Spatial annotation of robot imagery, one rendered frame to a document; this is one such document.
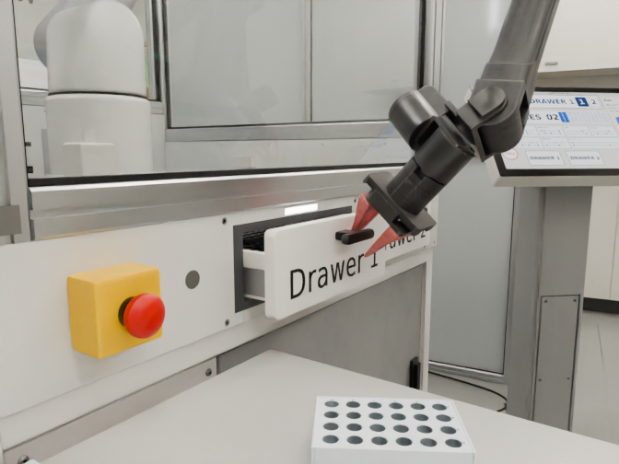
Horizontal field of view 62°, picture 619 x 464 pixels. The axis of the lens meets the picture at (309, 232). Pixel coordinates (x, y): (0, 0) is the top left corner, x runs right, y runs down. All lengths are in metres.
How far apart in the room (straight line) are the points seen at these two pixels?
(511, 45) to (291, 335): 0.50
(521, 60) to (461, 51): 1.70
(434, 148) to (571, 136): 0.91
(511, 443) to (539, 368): 1.14
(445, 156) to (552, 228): 0.94
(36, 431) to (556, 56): 3.79
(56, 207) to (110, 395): 0.20
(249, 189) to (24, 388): 0.33
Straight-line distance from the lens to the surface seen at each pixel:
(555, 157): 1.46
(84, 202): 0.51
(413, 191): 0.67
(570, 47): 4.00
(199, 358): 0.65
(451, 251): 2.41
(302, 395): 0.58
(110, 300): 0.49
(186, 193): 0.59
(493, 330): 2.46
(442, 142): 0.65
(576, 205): 1.59
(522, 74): 0.69
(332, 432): 0.44
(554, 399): 1.73
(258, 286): 0.66
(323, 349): 0.89
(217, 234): 0.63
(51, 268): 0.51
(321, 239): 0.69
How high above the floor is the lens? 1.02
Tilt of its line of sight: 9 degrees down
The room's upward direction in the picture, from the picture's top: straight up
